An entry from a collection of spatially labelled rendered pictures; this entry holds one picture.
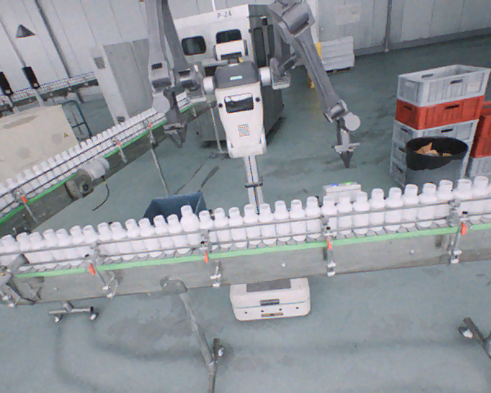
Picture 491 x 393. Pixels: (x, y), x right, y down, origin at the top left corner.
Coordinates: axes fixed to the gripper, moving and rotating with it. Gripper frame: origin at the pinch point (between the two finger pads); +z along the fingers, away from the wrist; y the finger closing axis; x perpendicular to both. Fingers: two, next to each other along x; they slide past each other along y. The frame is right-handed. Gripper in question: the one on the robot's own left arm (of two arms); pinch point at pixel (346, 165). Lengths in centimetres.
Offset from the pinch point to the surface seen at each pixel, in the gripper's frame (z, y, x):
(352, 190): 9.9, 0.4, -3.7
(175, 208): 18, -93, 46
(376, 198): 10.9, 4.8, -18.3
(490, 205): 19, 45, -16
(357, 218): 17.7, -2.3, -17.1
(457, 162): 24, 116, 116
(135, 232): 13, -88, -18
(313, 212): 13.2, -18.0, -18.3
